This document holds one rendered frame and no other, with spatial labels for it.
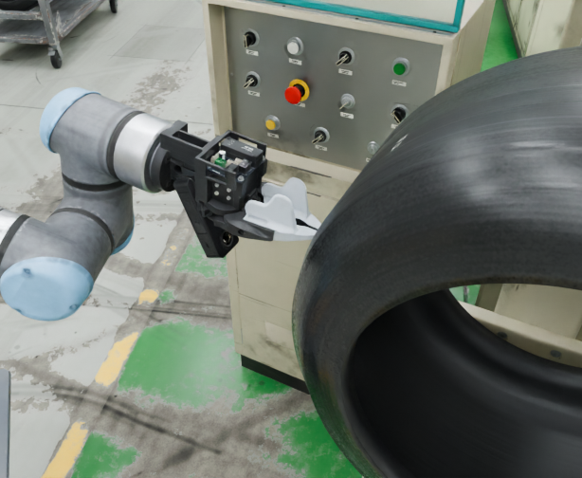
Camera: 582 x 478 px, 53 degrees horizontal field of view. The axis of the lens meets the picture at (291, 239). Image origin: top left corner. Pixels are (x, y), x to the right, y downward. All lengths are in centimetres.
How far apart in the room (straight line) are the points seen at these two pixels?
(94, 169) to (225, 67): 74
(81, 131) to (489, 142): 48
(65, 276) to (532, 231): 49
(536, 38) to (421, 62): 308
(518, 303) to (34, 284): 71
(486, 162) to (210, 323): 188
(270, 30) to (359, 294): 91
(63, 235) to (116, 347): 154
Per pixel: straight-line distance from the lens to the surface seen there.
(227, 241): 74
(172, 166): 71
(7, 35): 453
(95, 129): 74
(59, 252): 72
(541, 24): 427
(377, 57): 126
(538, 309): 101
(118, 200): 81
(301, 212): 68
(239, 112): 149
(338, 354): 59
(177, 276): 247
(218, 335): 222
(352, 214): 52
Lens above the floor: 166
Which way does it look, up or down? 40 degrees down
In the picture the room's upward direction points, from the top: straight up
